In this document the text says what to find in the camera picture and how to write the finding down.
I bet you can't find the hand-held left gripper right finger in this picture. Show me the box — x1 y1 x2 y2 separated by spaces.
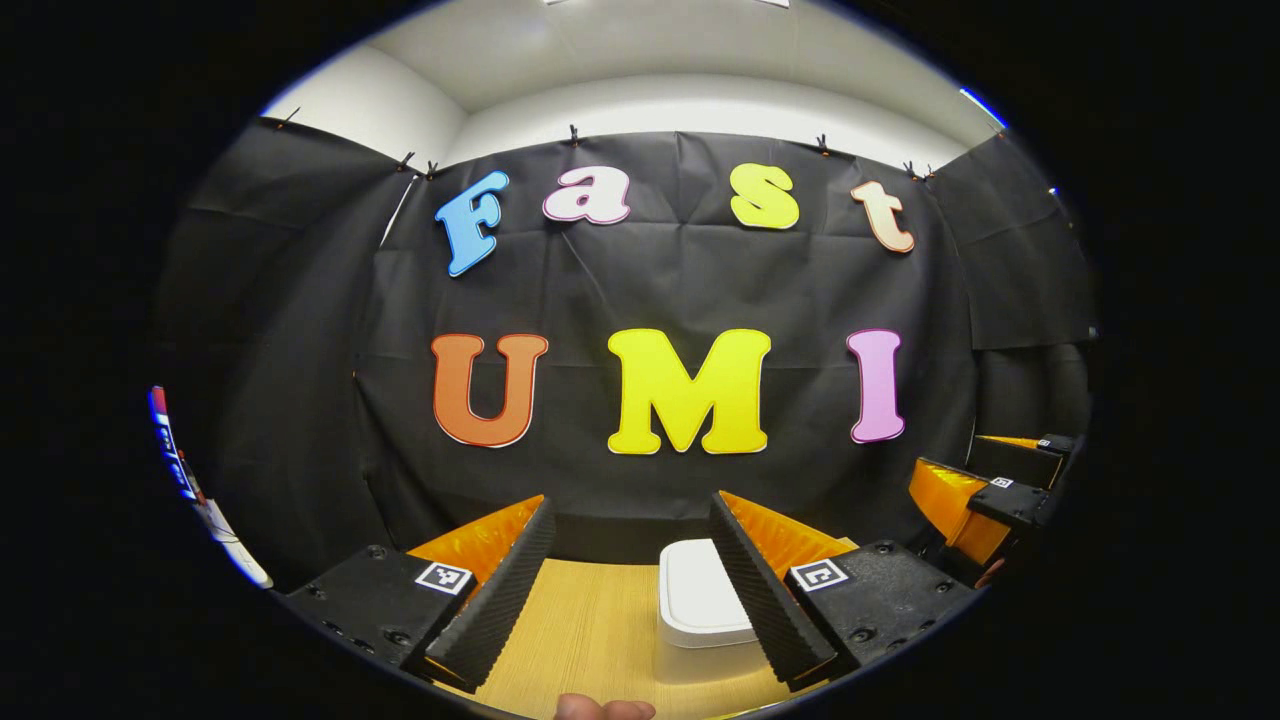
708 490 986 693

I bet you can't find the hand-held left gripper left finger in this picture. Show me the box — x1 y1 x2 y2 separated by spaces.
275 495 558 694

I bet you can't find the white desktop garbage bin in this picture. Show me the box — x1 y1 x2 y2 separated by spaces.
655 538 776 686

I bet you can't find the wooden desktop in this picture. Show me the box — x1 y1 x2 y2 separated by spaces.
435 540 861 720

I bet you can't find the black backdrop cloth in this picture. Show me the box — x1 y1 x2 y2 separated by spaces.
150 115 1099 601

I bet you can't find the computer monitor screen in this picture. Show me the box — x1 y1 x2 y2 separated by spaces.
148 385 201 503

